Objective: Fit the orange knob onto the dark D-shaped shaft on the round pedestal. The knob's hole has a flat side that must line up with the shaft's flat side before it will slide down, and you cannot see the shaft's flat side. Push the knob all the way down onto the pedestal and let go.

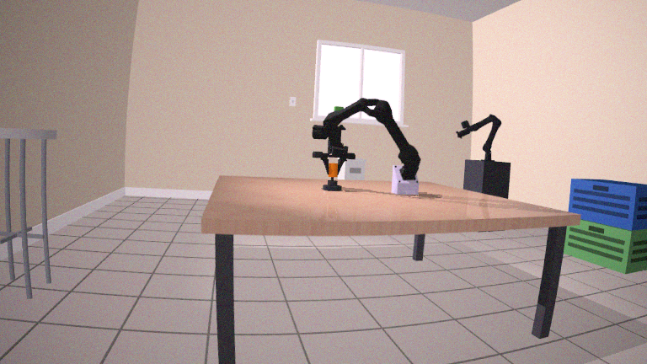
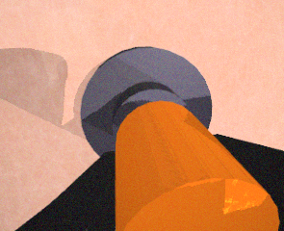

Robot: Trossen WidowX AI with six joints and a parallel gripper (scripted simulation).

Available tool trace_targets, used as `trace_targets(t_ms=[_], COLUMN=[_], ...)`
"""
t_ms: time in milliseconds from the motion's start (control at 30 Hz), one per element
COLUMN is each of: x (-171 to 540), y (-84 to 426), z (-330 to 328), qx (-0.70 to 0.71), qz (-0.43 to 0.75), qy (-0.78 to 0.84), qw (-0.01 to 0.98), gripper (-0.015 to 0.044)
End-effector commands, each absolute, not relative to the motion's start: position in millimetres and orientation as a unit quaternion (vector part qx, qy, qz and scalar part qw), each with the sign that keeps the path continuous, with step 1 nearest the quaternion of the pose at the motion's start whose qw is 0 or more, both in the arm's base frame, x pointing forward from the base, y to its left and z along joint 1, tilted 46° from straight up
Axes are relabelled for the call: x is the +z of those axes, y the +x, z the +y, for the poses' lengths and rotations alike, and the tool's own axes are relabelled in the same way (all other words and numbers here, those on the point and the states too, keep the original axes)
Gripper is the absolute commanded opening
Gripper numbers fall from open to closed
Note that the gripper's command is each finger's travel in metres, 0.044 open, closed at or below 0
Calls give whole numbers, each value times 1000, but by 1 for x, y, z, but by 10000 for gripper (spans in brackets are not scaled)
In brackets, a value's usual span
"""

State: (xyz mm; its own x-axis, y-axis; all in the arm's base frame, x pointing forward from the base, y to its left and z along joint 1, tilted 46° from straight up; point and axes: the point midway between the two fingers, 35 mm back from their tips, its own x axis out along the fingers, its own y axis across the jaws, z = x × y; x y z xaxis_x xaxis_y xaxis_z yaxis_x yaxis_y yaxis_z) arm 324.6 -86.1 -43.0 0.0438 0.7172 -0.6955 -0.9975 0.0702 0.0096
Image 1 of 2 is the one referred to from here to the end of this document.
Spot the orange knob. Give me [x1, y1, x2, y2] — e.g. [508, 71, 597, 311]
[329, 163, 338, 177]

